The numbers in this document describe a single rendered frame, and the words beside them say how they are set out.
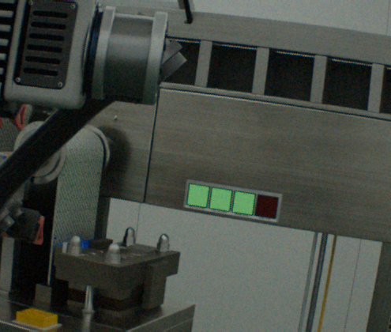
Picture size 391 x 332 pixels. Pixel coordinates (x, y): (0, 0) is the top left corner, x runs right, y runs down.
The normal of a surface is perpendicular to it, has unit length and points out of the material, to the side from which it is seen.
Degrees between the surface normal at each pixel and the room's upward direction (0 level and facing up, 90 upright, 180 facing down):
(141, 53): 90
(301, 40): 90
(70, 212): 90
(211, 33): 90
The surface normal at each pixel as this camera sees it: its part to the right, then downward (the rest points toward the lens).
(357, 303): -0.33, 0.00
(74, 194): 0.94, 0.15
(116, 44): 0.07, -0.13
